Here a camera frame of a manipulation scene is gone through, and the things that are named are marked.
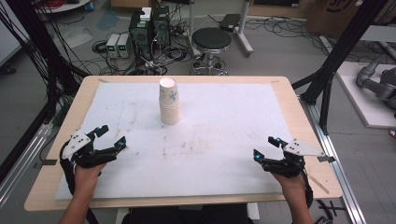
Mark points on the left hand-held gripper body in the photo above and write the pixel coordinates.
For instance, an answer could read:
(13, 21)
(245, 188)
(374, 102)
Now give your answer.
(81, 152)

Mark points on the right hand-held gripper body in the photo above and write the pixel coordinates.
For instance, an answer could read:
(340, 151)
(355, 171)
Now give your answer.
(292, 161)

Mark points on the stack of white cups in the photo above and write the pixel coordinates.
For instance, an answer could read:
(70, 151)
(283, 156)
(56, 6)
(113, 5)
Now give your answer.
(170, 112)

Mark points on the person's right hand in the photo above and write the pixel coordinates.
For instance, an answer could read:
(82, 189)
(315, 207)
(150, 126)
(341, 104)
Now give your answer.
(289, 185)

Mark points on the person's left hand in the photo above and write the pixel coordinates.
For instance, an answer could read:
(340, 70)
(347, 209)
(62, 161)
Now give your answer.
(87, 177)

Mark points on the black tape piece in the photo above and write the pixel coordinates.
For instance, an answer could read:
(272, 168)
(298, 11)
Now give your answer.
(326, 159)
(49, 162)

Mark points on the thin wooden stick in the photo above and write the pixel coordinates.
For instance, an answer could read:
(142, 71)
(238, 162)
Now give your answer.
(318, 184)

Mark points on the white foam mat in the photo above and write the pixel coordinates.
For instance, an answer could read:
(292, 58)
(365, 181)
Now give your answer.
(218, 155)

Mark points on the white table leg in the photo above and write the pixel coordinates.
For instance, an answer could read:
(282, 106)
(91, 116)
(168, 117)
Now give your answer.
(122, 217)
(253, 213)

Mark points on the grey bench power supply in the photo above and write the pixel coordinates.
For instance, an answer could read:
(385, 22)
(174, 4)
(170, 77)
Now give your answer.
(124, 45)
(112, 45)

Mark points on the white floor board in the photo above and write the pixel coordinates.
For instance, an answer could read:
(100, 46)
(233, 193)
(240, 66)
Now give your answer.
(361, 102)

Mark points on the person's dark lap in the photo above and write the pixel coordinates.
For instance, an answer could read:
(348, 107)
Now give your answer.
(186, 216)

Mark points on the black computer tower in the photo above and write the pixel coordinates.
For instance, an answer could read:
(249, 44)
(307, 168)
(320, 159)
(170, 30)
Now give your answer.
(140, 34)
(161, 25)

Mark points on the teal floor sheet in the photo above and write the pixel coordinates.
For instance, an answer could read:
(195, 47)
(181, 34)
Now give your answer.
(107, 20)

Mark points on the white desk leg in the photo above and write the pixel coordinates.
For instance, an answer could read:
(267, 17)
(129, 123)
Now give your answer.
(244, 31)
(191, 28)

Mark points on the black round stool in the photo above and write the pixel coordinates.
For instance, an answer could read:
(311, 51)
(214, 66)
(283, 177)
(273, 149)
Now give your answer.
(211, 39)

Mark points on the small white box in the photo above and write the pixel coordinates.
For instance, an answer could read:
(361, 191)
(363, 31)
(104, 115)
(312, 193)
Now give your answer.
(145, 14)

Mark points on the flat black device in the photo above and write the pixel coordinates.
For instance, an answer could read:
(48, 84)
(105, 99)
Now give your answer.
(230, 22)

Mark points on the round white table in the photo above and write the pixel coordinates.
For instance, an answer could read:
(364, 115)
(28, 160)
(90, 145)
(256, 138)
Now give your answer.
(62, 7)

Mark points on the white panel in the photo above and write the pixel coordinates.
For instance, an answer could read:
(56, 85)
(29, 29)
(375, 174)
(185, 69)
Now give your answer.
(9, 37)

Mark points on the brown cardboard box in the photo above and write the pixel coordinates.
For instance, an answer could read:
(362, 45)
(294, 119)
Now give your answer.
(327, 15)

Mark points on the grey desk top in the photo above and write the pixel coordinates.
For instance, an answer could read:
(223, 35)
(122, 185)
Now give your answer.
(379, 33)

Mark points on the aluminium rail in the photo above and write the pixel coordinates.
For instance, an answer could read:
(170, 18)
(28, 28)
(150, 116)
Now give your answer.
(21, 168)
(336, 161)

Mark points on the black metal frame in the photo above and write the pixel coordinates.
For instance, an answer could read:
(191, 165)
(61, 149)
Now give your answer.
(342, 46)
(40, 46)

